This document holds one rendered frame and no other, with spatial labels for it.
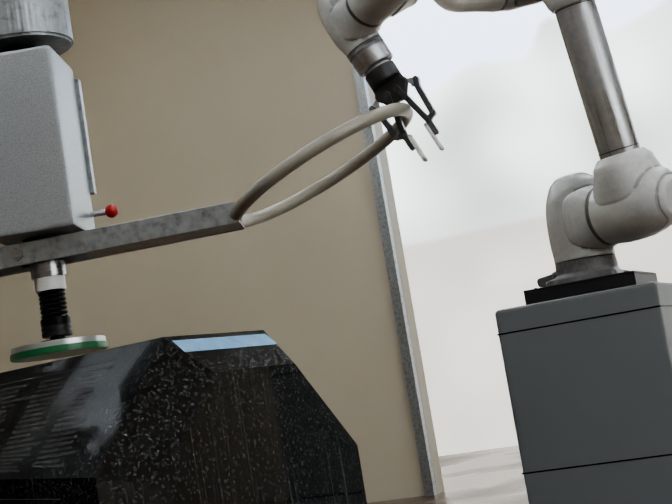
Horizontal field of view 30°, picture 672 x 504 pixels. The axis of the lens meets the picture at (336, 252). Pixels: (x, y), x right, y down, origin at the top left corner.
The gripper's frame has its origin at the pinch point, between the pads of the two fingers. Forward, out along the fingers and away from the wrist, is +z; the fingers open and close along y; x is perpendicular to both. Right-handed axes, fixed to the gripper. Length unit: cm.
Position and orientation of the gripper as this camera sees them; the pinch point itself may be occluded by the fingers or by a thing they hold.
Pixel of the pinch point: (426, 143)
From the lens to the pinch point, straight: 283.3
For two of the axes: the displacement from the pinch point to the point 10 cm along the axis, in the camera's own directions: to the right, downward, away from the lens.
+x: -2.5, 0.3, -9.7
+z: 5.3, 8.4, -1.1
